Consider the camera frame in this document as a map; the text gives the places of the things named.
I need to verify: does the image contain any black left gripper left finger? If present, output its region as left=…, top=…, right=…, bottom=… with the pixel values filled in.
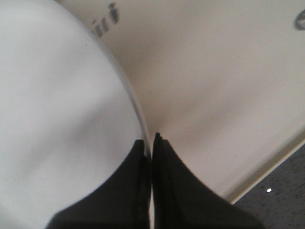
left=47, top=140, right=151, bottom=229

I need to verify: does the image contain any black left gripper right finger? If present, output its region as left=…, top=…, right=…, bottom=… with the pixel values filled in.
left=152, top=133, right=262, bottom=229

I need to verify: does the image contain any white round plate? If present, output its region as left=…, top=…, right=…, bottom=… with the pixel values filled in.
left=0, top=0, right=145, bottom=229

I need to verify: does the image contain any cream rabbit serving tray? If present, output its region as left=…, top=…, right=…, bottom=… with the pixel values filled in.
left=61, top=0, right=305, bottom=203

